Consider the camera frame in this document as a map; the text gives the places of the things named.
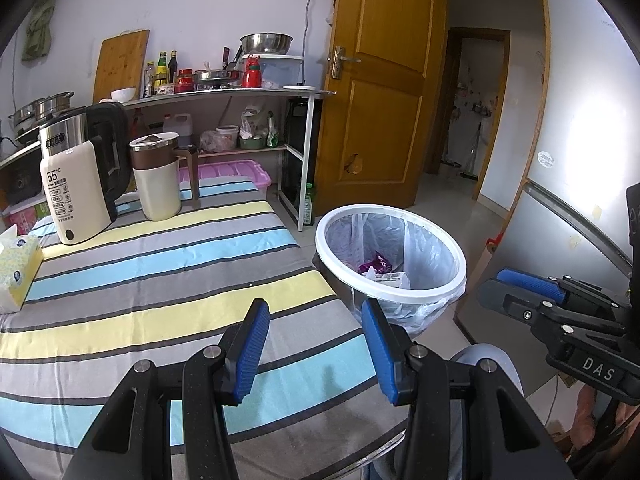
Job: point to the white plastic bag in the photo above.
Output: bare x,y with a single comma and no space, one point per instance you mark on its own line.
260,120

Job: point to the red bottle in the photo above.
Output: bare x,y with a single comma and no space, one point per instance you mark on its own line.
251,75

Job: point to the white bowl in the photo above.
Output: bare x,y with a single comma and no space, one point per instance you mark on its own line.
123,94

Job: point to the purple snack packet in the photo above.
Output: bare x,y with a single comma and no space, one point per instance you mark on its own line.
375,264

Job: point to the black gas stove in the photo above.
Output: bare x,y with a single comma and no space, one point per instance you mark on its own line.
20,135

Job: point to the red jar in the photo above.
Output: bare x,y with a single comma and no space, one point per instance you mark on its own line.
184,80

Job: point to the pink storage box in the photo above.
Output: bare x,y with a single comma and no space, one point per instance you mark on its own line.
230,172

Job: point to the wooden cutting board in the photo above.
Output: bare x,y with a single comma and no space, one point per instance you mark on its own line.
120,65

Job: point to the colourful printed box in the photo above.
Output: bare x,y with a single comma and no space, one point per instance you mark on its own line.
22,217

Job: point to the black tall appliance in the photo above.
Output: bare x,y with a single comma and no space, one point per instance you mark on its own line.
295,150

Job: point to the white printed box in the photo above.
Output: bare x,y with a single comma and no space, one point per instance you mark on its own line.
390,280

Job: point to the hanging green cloth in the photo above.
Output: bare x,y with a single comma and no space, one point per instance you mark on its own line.
40,35

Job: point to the person's right hand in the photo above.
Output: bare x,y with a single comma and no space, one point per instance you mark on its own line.
585,420

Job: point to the white bucket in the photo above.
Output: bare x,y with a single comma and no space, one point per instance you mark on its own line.
227,137

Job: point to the translucent white storage container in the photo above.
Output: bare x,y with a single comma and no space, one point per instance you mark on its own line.
280,70

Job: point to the small clear seasoning jar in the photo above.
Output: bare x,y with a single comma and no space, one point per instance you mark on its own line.
150,80

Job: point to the white round disc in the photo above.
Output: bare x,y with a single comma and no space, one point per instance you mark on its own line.
299,88

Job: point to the white round waste bin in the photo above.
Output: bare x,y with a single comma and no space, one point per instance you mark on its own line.
415,295

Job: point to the cream and steel electric kettle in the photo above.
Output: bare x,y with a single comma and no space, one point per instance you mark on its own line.
75,195

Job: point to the beige pitcher with brown band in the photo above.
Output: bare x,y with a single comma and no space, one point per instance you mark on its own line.
155,190

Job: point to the clear plastic bin liner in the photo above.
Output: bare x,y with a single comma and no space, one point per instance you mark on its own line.
430,255

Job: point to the white shelf rack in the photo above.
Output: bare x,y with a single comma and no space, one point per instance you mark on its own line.
308,160

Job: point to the steel pan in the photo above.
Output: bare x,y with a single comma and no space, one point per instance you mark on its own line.
217,77

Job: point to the wooden door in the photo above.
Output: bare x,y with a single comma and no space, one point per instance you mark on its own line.
380,110

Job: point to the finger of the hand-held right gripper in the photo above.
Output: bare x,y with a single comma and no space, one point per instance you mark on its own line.
530,282
510,302

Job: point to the dark sauce bottle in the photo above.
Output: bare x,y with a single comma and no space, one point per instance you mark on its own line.
173,67

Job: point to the mop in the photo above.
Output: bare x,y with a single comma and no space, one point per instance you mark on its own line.
472,160

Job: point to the green bowl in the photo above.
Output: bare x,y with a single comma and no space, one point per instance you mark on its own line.
252,142

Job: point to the wooden side cabinet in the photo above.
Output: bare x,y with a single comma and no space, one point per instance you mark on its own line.
20,180

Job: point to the steel mixing bowl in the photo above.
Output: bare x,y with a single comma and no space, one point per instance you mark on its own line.
266,44

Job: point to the green yellow sauce bottle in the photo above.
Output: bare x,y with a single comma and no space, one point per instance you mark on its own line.
161,72

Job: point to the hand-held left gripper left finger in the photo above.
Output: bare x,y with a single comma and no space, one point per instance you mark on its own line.
250,355

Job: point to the yellow tissue pack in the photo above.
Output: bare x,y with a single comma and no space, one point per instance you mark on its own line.
17,270

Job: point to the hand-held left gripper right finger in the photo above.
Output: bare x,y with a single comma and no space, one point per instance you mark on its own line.
382,355

